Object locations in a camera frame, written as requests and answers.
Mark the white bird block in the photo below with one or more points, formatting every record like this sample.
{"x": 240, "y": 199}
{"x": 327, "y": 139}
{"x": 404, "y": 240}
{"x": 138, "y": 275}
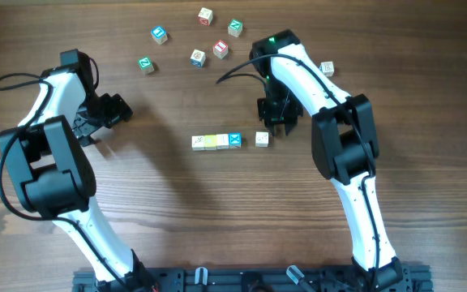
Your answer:
{"x": 261, "y": 139}

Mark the plain cream block with 9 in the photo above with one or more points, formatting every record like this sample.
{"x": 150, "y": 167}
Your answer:
{"x": 197, "y": 143}

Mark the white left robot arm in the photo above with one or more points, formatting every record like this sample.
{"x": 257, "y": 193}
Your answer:
{"x": 46, "y": 176}

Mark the red M block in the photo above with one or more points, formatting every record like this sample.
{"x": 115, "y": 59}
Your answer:
{"x": 205, "y": 16}

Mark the white apple block green N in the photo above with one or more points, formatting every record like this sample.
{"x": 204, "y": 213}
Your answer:
{"x": 222, "y": 141}

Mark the blue-sided block far right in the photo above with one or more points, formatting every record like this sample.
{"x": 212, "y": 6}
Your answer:
{"x": 327, "y": 68}

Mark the green N block far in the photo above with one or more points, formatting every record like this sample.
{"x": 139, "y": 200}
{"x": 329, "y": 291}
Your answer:
{"x": 235, "y": 28}

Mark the blue-top block far left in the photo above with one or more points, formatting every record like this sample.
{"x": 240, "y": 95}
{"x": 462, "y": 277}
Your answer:
{"x": 159, "y": 35}

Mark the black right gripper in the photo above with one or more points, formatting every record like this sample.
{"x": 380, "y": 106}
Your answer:
{"x": 289, "y": 118}

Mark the red I top block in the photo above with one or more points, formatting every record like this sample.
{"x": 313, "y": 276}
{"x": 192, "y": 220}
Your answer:
{"x": 220, "y": 49}

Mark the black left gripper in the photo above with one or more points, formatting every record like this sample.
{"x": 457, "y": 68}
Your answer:
{"x": 119, "y": 110}

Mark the green Z block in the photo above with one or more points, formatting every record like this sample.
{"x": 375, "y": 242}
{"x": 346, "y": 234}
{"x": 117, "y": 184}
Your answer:
{"x": 146, "y": 65}

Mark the blue D block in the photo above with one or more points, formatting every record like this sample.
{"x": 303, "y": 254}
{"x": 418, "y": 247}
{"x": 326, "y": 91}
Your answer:
{"x": 198, "y": 58}

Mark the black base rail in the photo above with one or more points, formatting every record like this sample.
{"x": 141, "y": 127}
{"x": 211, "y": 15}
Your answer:
{"x": 330, "y": 278}

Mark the yellow-top block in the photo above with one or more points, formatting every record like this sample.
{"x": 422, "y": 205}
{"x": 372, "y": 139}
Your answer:
{"x": 235, "y": 140}

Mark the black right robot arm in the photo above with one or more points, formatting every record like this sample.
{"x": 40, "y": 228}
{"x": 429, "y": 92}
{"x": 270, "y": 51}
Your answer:
{"x": 344, "y": 148}

